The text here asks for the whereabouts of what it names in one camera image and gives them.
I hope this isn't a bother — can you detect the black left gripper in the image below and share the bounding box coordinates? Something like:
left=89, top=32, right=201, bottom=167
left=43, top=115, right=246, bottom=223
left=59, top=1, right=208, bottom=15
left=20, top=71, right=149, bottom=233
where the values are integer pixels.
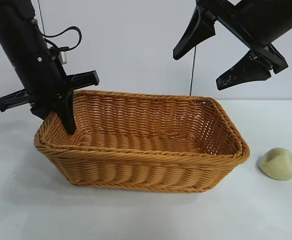
left=0, top=20, right=101, bottom=135

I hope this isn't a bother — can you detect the pale yellow egg yolk pastry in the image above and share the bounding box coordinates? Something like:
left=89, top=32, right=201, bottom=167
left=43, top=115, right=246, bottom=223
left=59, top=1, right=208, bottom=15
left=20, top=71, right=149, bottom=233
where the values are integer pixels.
left=256, top=147, right=292, bottom=181

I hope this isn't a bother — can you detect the brown woven wicker basket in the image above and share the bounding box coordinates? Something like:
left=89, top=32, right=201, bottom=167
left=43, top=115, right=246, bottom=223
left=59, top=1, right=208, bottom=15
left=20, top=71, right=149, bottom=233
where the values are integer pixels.
left=33, top=89, right=251, bottom=194

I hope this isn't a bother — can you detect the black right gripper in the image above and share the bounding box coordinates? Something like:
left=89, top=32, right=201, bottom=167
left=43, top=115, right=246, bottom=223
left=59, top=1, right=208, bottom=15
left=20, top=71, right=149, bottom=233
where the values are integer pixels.
left=172, top=0, right=292, bottom=92

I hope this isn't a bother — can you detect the black cable with silver plug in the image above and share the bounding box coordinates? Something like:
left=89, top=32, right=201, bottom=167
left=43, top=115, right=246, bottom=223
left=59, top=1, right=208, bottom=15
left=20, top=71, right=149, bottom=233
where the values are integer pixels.
left=43, top=26, right=83, bottom=64

